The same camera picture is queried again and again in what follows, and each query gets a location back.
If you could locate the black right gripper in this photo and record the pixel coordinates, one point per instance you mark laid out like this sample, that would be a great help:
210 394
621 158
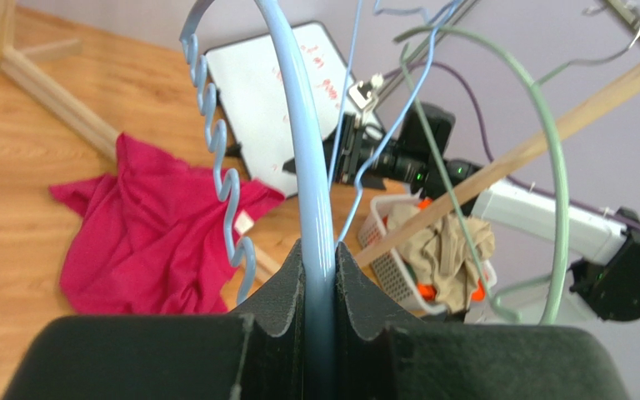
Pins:
386 158

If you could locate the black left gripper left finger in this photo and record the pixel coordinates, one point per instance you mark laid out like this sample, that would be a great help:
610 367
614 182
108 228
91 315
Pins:
253 352

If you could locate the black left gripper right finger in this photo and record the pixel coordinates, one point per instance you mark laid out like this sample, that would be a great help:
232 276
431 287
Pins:
385 352

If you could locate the orange t-shirt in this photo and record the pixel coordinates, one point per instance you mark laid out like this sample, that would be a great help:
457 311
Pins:
429 292

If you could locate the blue hanger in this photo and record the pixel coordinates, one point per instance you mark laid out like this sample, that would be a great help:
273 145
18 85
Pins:
319 368

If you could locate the beige t-shirt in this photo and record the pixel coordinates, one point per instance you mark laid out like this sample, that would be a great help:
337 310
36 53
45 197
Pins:
440 256

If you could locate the magenta t-shirt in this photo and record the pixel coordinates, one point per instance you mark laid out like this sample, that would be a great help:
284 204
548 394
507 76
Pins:
151 239

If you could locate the mint green hanger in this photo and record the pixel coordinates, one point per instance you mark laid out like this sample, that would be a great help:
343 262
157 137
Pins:
548 141

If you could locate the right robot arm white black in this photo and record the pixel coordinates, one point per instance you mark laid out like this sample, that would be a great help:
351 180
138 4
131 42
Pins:
607 274

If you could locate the white plastic basket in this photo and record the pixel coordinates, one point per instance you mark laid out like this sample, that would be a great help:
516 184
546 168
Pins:
397 279

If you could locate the metal hanging rod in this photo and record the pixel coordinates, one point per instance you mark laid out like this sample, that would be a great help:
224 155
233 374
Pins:
628 15

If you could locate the white whiteboard black frame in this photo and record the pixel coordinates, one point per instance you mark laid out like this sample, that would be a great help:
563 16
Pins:
250 89

